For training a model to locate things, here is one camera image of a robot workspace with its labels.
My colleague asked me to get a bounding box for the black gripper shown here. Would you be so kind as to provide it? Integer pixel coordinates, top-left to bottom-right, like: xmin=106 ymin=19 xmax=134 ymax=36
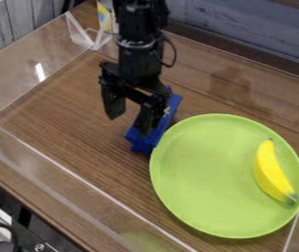
xmin=99 ymin=42 xmax=173 ymax=136

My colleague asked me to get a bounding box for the blue cross-shaped block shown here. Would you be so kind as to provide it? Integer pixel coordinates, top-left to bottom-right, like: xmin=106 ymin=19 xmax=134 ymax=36
xmin=124 ymin=94 xmax=183 ymax=157

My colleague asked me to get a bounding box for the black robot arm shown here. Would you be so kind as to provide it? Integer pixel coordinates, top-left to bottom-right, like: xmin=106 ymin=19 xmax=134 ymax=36
xmin=99 ymin=0 xmax=178 ymax=136

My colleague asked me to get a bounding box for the green plate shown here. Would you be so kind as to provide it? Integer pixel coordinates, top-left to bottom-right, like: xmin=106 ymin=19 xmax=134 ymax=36
xmin=150 ymin=113 xmax=299 ymax=239

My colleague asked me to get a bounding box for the white can with label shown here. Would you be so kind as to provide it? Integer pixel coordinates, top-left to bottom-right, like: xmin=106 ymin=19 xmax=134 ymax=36
xmin=98 ymin=0 xmax=118 ymax=34

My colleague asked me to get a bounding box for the clear acrylic front barrier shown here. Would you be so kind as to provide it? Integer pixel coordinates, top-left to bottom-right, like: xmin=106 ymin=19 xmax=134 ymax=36
xmin=0 ymin=127 xmax=197 ymax=252

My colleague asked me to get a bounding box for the yellow toy banana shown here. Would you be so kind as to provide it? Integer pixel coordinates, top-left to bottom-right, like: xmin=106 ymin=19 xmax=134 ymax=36
xmin=254 ymin=139 xmax=299 ymax=206

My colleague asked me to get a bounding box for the clear acrylic corner bracket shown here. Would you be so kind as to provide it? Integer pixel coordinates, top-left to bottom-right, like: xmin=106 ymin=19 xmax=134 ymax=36
xmin=66 ymin=12 xmax=112 ymax=51

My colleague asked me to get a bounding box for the black cable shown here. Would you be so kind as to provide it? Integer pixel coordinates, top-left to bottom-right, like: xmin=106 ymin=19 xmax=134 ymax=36
xmin=0 ymin=221 xmax=30 ymax=252

